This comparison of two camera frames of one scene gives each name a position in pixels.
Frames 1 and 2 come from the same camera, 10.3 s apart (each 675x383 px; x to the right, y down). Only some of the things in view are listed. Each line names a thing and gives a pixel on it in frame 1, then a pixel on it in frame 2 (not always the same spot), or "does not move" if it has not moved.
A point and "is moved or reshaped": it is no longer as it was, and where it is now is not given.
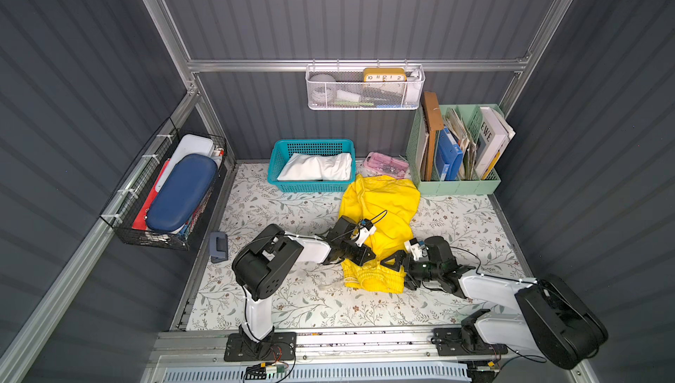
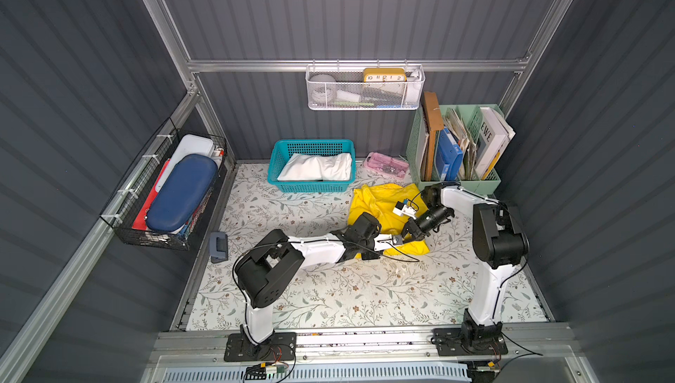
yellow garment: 391,205 is moved or reshaped
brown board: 436,123 does not move
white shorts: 321,167 does not move
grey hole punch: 219,247 does not move
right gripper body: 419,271 to 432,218
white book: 497,133 does not move
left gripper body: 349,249 does not move
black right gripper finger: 398,256 to 411,227
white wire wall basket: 365,87 does not move
